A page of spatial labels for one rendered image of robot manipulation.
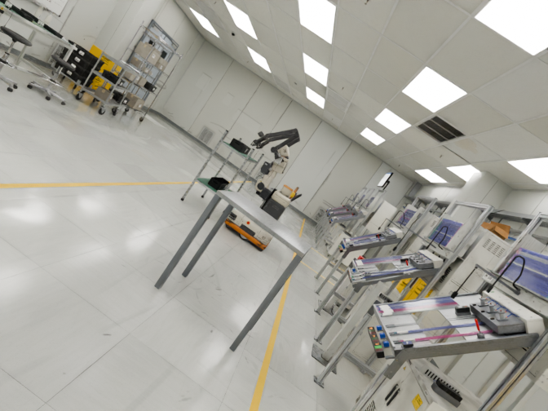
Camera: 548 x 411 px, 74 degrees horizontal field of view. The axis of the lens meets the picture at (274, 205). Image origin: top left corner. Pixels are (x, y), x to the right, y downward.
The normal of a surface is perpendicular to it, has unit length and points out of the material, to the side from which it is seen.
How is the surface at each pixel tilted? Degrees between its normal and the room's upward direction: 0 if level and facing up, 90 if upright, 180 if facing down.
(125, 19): 90
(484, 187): 90
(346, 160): 90
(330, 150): 90
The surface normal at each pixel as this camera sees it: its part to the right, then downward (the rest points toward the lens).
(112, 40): -0.11, 0.07
